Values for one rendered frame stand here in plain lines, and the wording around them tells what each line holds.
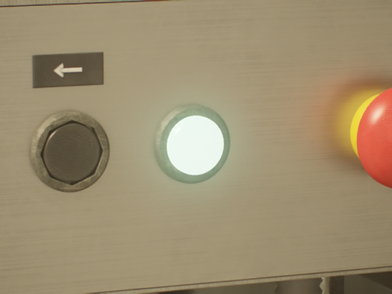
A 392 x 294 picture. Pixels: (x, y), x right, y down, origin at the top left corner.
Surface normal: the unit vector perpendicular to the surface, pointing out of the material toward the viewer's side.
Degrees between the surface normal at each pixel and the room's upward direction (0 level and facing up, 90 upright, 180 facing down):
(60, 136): 90
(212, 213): 90
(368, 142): 92
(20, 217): 90
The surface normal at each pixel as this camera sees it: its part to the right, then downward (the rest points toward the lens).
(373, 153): -0.35, 0.28
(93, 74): 0.37, 0.15
